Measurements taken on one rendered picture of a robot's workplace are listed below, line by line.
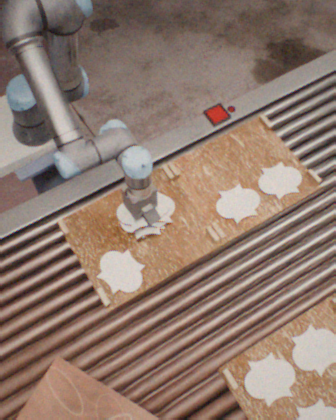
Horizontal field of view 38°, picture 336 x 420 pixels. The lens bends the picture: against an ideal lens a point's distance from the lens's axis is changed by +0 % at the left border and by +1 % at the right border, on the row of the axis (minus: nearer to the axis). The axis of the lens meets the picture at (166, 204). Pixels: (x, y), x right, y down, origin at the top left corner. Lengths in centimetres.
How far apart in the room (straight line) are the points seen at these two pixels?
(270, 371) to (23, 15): 113
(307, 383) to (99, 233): 75
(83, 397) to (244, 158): 93
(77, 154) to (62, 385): 59
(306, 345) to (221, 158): 67
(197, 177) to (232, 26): 202
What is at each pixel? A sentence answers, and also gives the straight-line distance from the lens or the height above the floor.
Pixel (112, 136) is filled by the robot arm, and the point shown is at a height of 129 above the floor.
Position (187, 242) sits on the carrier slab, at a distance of 153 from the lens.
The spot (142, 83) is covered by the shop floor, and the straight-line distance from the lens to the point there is 315.
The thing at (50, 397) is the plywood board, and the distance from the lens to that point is 134.
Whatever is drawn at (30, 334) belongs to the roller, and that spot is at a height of 92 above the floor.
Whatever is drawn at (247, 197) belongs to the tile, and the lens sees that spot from 162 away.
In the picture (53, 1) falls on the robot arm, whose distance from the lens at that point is 132.
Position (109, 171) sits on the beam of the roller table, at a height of 92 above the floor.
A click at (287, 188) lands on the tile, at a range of 166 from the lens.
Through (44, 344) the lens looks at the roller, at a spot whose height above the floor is 92.
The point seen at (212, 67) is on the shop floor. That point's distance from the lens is 325.
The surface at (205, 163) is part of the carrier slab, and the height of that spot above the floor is 94.
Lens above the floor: 234
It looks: 62 degrees down
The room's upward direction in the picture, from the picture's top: 1 degrees clockwise
